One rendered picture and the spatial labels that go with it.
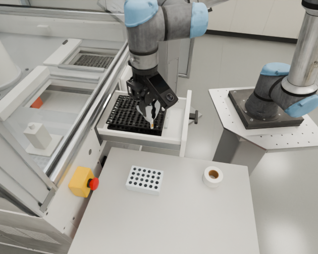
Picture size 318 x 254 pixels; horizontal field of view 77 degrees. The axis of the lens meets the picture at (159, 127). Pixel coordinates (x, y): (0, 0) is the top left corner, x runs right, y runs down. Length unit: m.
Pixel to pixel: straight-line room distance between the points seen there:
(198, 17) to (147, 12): 0.12
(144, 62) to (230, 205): 0.57
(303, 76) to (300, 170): 1.33
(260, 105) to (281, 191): 0.98
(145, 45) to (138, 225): 0.56
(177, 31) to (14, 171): 0.46
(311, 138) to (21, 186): 1.10
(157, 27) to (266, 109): 0.70
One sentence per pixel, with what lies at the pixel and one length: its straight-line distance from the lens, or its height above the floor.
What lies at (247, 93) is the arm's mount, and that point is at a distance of 1.20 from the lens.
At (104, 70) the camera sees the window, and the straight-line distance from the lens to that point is 0.85.
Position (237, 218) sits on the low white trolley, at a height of 0.76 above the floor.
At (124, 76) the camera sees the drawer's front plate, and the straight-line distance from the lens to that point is 0.99.
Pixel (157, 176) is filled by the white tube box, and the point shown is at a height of 0.80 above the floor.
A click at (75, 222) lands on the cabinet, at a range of 0.84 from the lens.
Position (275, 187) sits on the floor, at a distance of 1.86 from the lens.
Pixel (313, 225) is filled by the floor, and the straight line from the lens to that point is 1.86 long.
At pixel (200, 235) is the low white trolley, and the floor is 0.76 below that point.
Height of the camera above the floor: 1.47
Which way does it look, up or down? 48 degrees down
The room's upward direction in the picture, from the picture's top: straight up
